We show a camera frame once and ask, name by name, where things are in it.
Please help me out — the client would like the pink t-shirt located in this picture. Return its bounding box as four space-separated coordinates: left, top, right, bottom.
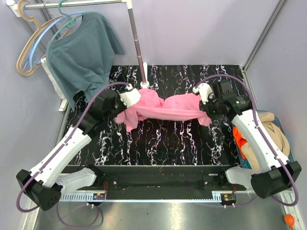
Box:
115 89 211 132

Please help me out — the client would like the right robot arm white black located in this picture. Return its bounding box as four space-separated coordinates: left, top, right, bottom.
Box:
194 80 302 204

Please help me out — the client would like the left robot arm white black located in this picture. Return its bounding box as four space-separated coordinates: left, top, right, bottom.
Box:
16 89 127 211

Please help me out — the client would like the teal t-shirt on hanger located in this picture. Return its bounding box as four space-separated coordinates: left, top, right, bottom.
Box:
46 12 125 109

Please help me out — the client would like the blue laundry basket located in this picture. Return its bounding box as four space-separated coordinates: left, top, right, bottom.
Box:
238 109 295 173

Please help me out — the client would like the green hanger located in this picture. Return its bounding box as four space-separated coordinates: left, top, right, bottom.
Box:
51 0 84 41

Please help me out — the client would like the light blue hanger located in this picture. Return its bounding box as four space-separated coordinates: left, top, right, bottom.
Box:
23 11 85 72

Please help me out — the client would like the orange ball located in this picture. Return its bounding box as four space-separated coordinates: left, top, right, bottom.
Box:
284 214 295 230

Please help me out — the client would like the metal clothes rack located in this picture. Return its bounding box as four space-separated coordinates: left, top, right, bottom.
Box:
6 0 151 111

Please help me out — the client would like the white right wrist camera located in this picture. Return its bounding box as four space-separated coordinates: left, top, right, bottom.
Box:
192 83 214 105

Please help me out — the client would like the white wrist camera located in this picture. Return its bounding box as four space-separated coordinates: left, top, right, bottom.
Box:
192 83 214 105
119 88 141 108

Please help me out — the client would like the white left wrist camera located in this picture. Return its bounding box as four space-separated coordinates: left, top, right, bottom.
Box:
119 88 141 108

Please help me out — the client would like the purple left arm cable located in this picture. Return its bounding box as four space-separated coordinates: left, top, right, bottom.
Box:
16 82 135 227

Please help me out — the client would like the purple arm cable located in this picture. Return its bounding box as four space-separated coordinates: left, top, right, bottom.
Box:
16 82 135 227
195 74 300 208

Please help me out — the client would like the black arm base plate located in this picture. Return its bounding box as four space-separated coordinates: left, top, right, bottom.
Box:
61 164 248 201

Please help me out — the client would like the white slotted cable duct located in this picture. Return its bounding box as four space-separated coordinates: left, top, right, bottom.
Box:
60 193 106 202

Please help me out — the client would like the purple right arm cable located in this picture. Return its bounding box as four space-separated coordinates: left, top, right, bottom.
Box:
195 74 300 208

